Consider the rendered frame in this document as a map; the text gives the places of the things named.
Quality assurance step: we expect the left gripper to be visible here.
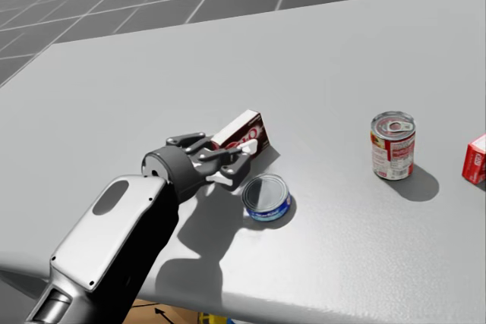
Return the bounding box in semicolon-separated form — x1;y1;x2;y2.
141;132;260;204

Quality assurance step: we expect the brown and white carton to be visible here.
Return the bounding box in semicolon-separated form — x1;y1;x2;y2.
210;109;271;158

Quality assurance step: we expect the brown box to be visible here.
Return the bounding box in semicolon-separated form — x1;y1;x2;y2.
125;298;199;324

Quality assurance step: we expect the blue flat can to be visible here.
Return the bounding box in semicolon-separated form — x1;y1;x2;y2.
241;173;292;223

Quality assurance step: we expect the red and white can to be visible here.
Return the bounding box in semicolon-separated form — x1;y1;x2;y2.
370;111;417;181

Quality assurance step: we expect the red carton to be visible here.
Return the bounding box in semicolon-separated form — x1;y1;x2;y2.
461;133;486;184

